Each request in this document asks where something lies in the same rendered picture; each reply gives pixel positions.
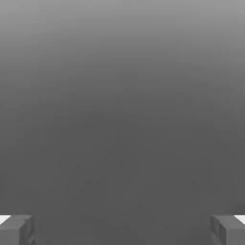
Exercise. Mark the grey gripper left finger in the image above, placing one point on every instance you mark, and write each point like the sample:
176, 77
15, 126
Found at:
13, 229

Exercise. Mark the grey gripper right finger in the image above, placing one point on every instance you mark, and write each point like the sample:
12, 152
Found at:
229, 229

